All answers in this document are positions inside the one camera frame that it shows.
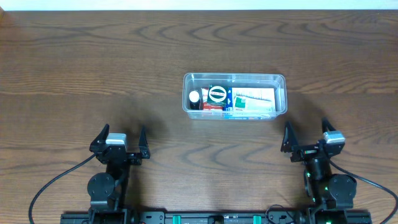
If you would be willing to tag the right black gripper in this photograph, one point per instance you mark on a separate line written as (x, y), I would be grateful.
(310, 150)

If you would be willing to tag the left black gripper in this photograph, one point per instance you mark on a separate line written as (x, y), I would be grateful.
(121, 156)

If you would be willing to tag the white green medicine sachet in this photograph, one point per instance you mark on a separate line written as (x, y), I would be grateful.
(245, 103)

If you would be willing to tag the blue fever patch box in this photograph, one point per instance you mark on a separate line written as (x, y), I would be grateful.
(259, 93)

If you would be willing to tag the dark bottle white cap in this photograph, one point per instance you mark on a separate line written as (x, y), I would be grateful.
(194, 100)

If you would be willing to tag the red Panadol box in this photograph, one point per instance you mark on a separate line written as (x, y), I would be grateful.
(205, 106)

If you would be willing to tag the dark green square box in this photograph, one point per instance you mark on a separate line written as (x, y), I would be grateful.
(217, 95)

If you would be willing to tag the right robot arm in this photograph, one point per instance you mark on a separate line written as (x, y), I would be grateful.
(332, 194)

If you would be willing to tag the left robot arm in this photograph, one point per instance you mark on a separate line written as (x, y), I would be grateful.
(107, 190)

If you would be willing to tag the clear plastic container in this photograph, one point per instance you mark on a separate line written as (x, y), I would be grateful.
(197, 81)

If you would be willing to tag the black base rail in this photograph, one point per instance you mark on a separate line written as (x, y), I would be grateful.
(272, 216)

